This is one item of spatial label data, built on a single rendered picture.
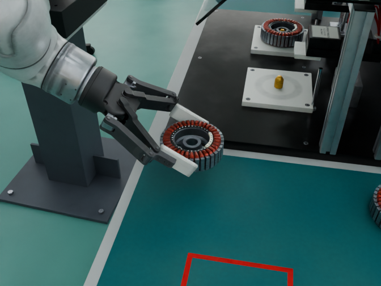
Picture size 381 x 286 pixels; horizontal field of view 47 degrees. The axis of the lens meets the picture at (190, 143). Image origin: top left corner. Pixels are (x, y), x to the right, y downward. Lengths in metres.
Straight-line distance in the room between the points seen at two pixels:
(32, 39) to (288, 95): 0.60
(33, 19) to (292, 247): 0.49
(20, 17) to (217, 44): 0.74
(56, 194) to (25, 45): 1.35
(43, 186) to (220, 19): 1.03
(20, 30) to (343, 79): 0.50
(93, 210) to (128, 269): 1.11
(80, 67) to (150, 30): 2.41
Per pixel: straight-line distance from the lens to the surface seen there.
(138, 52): 2.84
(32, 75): 0.73
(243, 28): 1.30
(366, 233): 0.78
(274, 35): 1.18
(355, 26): 0.74
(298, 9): 1.17
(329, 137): 0.86
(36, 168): 2.03
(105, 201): 1.81
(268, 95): 0.99
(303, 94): 1.00
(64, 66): 0.72
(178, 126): 0.79
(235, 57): 1.15
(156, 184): 0.80
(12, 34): 0.56
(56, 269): 1.66
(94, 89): 0.72
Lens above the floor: 1.31
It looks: 39 degrees down
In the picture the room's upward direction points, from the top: straight up
